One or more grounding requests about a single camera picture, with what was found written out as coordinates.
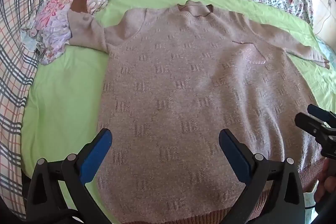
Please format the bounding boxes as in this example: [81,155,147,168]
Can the light green bed sheet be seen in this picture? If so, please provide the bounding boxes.
[21,0,336,224]

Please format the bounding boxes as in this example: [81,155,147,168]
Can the person's right hand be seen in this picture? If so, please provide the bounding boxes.
[314,160,336,203]

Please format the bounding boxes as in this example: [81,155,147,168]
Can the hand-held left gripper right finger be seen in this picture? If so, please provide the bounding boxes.
[219,129,306,224]

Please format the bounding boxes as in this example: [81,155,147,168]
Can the plaid blanket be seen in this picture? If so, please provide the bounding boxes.
[0,0,87,219]

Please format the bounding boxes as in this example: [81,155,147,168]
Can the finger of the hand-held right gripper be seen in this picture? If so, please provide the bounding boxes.
[308,105,336,127]
[294,112,334,142]

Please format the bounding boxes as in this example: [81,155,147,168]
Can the beige knitted sweater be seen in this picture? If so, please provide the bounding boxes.
[67,0,331,224]

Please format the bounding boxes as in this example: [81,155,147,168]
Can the white wall cable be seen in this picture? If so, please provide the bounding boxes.
[315,0,335,35]

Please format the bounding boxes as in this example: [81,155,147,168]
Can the pastel floral pillow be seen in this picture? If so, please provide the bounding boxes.
[21,0,116,65]

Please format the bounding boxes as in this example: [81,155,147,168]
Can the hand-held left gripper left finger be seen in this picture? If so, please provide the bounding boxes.
[25,128,113,224]

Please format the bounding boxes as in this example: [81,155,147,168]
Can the light blue cloth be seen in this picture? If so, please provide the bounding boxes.
[316,35,335,62]

